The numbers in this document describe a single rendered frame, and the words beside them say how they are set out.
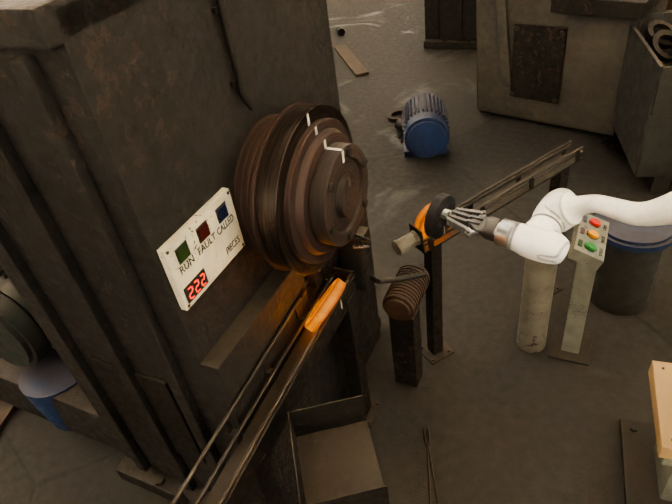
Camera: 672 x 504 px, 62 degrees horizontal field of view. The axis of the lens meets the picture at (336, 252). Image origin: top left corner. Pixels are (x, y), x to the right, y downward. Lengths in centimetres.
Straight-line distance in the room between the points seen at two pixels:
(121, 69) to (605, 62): 324
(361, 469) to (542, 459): 92
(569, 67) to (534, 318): 206
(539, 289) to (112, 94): 172
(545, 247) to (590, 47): 237
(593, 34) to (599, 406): 232
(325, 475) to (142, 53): 109
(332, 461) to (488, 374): 110
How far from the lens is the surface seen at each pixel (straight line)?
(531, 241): 177
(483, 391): 244
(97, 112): 113
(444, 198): 187
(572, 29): 398
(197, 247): 136
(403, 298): 205
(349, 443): 160
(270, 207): 138
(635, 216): 162
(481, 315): 273
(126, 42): 119
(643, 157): 351
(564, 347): 260
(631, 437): 240
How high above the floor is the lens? 194
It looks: 38 degrees down
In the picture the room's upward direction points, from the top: 9 degrees counter-clockwise
